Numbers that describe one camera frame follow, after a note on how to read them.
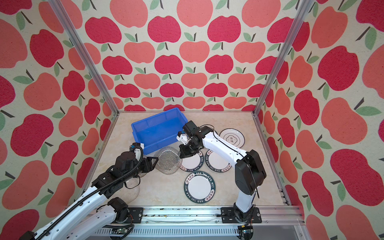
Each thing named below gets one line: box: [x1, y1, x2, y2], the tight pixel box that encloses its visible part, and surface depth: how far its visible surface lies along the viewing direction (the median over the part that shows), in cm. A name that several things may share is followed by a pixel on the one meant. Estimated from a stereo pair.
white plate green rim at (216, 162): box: [205, 149, 232, 172], surface depth 93 cm
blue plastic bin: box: [131, 107, 189, 156], surface depth 111 cm
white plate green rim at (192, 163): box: [179, 150, 205, 172], surface depth 92 cm
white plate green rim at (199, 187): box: [183, 170, 216, 204], surface depth 85 cm
